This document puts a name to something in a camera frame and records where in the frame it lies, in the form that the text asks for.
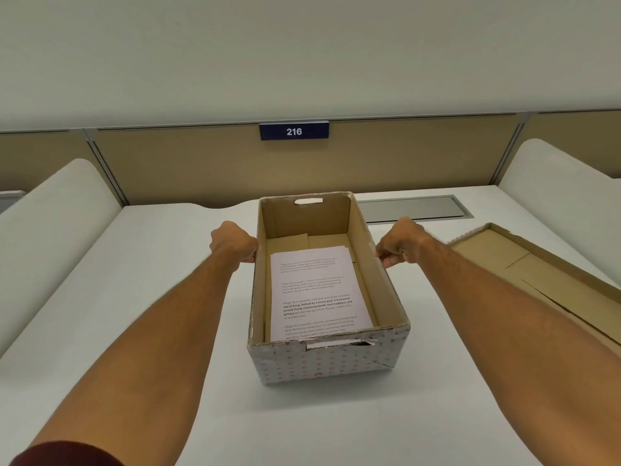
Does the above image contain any person's right hand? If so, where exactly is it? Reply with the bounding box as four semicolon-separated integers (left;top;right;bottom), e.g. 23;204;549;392
376;217;432;270

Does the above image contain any person's left hand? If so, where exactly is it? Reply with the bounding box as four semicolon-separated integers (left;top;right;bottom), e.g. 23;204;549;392
209;221;259;265

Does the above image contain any patterned white cardboard box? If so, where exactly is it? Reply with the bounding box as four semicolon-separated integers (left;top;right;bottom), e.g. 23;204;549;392
247;191;411;388

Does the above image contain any person's left forearm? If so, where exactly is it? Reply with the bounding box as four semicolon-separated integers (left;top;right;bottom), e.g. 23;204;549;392
27;245;245;452

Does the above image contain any person's right forearm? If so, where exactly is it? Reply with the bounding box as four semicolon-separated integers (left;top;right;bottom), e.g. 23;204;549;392
416;235;621;466

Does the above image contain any stack of printed paper sheets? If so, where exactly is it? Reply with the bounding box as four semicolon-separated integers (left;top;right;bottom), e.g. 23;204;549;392
270;246;374;343

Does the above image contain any beige desk partition panel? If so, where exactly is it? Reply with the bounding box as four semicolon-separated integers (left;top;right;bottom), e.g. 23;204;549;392
0;110;621;209

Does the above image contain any blue number sign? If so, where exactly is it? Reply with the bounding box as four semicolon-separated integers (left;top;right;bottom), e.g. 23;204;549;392
259;121;331;141

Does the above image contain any cardboard box lid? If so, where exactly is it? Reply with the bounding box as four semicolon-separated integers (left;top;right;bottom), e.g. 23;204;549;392
446;223;621;360

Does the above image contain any white curved side divider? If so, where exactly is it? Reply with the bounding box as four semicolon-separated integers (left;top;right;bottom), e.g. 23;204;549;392
0;158;123;357
499;139;621;290

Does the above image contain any dark red sleeve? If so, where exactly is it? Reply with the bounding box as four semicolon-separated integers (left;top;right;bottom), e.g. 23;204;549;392
9;441;127;466

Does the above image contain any grey desk cable hatch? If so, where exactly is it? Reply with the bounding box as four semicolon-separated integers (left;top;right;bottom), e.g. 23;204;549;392
357;194;474;224

